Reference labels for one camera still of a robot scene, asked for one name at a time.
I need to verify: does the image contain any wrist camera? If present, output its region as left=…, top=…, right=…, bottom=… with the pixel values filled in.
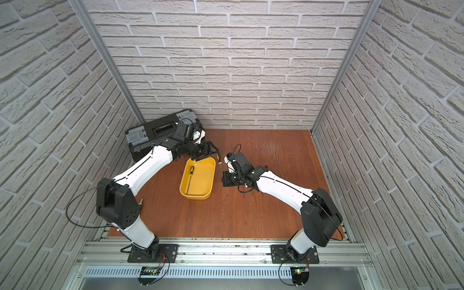
left=189, top=129, right=206, bottom=144
left=224, top=152, right=236, bottom=173

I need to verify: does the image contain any black plastic toolbox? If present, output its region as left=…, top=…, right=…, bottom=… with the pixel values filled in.
left=126, top=109, right=204, bottom=162

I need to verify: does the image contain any yellow plastic storage tray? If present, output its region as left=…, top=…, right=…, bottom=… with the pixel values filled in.
left=180, top=157, right=216, bottom=200

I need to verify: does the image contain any right controller board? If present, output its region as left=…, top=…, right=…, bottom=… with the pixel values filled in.
left=290, top=267, right=309, bottom=287

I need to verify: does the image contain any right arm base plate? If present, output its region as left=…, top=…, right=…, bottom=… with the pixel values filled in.
left=270, top=244, right=320, bottom=264

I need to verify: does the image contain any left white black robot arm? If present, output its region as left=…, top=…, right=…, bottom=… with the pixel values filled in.
left=95, top=121, right=219, bottom=251

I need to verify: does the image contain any black yellow file tool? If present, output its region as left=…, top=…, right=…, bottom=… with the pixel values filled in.
left=216, top=151, right=222, bottom=165
left=186, top=166, right=195, bottom=195

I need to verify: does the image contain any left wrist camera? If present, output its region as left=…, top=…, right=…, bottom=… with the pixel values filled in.
left=189, top=129, right=206, bottom=144

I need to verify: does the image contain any controller board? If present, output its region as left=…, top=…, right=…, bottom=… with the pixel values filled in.
left=138, top=267, right=164, bottom=286
left=290, top=267, right=309, bottom=287

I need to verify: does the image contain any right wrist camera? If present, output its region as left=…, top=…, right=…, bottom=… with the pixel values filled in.
left=224, top=152, right=236, bottom=173

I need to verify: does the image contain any aluminium mounting rail frame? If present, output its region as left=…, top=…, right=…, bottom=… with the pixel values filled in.
left=64, top=238, right=381, bottom=290

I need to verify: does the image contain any left controller board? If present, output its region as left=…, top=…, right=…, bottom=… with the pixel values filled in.
left=138, top=267, right=164, bottom=286

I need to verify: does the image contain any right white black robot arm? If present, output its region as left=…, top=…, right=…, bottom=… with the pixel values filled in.
left=222, top=152, right=343, bottom=254

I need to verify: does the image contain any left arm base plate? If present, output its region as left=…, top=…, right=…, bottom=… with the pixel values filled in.
left=128, top=244, right=179, bottom=263

